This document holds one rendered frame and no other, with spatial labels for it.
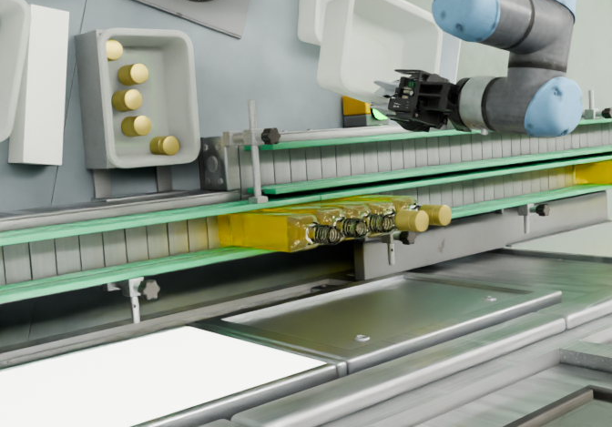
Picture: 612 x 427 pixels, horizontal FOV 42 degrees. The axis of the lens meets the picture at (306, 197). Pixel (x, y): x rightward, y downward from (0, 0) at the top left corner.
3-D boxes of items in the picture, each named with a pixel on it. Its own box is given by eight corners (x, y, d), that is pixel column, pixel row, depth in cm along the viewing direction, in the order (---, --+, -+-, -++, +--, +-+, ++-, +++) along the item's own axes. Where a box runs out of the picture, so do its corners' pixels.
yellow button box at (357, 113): (341, 127, 173) (366, 127, 167) (340, 93, 172) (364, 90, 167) (365, 127, 177) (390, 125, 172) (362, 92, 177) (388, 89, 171)
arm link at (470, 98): (519, 83, 112) (507, 140, 112) (492, 82, 116) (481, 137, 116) (486, 70, 107) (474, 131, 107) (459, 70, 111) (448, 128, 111)
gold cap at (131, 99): (110, 90, 135) (123, 88, 132) (129, 90, 137) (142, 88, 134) (112, 111, 135) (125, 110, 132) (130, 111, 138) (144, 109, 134)
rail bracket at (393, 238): (355, 262, 159) (406, 269, 149) (353, 228, 158) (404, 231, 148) (369, 259, 161) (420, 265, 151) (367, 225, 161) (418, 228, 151)
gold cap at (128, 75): (117, 65, 136) (129, 62, 132) (135, 65, 138) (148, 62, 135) (117, 86, 136) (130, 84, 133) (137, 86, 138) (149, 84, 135)
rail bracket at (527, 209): (493, 232, 188) (543, 236, 178) (491, 203, 187) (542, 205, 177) (503, 230, 191) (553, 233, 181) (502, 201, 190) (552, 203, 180)
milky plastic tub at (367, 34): (314, -13, 129) (352, -24, 123) (406, 29, 144) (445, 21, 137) (300, 93, 127) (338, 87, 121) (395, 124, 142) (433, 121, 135)
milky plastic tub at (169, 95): (86, 169, 134) (110, 169, 128) (74, 34, 132) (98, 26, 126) (175, 162, 145) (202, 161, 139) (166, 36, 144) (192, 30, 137)
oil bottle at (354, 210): (270, 234, 144) (354, 242, 128) (269, 203, 144) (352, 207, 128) (295, 229, 148) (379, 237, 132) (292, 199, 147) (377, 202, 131)
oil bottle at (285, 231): (218, 245, 137) (300, 254, 121) (216, 212, 136) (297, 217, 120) (244, 240, 140) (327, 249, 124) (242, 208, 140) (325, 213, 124)
